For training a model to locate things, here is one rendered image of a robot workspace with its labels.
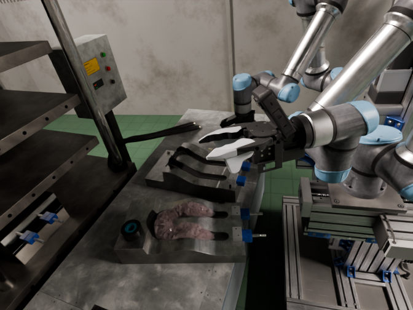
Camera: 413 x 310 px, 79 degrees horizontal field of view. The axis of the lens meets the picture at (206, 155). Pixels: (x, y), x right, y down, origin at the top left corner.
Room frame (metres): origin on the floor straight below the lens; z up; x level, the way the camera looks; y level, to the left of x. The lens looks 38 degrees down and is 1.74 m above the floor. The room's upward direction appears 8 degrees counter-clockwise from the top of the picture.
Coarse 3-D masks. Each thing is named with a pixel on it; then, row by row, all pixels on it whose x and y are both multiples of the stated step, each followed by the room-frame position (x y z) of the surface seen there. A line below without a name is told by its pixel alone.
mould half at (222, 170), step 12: (192, 144) 1.16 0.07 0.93; (168, 156) 1.18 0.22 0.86; (180, 156) 1.06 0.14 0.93; (204, 156) 1.09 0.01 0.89; (156, 168) 1.08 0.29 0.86; (168, 168) 0.98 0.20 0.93; (192, 168) 0.99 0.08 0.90; (204, 168) 1.00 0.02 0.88; (216, 168) 0.98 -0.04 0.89; (156, 180) 0.98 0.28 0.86; (168, 180) 0.95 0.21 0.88; (180, 180) 0.92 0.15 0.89; (192, 180) 0.91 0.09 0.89; (204, 180) 0.91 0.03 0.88; (216, 180) 0.89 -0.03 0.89; (228, 180) 0.88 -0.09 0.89; (180, 192) 0.93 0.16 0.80; (192, 192) 0.90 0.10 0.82; (204, 192) 0.87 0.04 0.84; (216, 192) 0.84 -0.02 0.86; (228, 192) 0.82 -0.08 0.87
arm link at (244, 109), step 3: (234, 105) 0.95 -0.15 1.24; (237, 105) 0.94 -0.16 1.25; (240, 105) 1.00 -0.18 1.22; (243, 105) 1.00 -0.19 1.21; (246, 105) 0.93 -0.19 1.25; (249, 105) 0.93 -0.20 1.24; (234, 108) 0.96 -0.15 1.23; (237, 108) 0.94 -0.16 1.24; (240, 108) 0.93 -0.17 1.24; (243, 108) 0.93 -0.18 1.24; (246, 108) 0.93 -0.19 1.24; (249, 108) 0.93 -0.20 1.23; (237, 111) 0.94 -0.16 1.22; (240, 111) 0.93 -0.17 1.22; (243, 111) 0.93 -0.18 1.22; (246, 111) 0.93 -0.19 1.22; (249, 111) 0.93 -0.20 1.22
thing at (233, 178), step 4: (232, 176) 0.87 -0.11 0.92; (236, 176) 0.87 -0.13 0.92; (240, 176) 0.88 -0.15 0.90; (232, 180) 0.85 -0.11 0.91; (236, 180) 0.85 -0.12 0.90; (240, 180) 0.85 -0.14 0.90; (244, 180) 0.85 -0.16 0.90; (240, 184) 0.84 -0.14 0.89; (244, 184) 0.83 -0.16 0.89; (256, 184) 0.83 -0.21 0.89
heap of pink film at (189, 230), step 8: (176, 208) 0.73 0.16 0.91; (184, 208) 0.72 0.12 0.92; (192, 208) 0.71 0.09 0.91; (200, 208) 0.72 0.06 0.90; (208, 208) 0.73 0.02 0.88; (160, 216) 0.71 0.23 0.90; (168, 216) 0.71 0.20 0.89; (176, 216) 0.70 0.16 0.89; (200, 216) 0.69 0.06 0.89; (208, 216) 0.69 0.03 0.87; (160, 224) 0.67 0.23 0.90; (168, 224) 0.66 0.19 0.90; (184, 224) 0.63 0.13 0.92; (192, 224) 0.63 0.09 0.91; (160, 232) 0.63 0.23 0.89; (168, 232) 0.62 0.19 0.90; (176, 232) 0.61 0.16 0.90; (184, 232) 0.60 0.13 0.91; (192, 232) 0.59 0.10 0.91; (200, 232) 0.60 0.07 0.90; (208, 232) 0.61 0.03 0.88
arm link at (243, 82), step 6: (234, 78) 0.96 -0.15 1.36; (240, 78) 0.94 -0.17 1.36; (246, 78) 0.94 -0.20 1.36; (252, 78) 0.98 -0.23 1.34; (234, 84) 0.95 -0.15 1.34; (240, 84) 0.93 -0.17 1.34; (246, 84) 0.93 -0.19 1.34; (252, 84) 0.95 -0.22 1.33; (234, 90) 0.95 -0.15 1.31; (240, 90) 0.93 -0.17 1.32; (246, 90) 0.93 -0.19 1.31; (252, 90) 0.94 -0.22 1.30; (234, 96) 0.95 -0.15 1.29; (240, 96) 0.93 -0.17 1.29; (246, 96) 0.93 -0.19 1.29; (234, 102) 0.95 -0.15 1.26; (240, 102) 0.93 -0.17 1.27; (246, 102) 0.93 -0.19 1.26
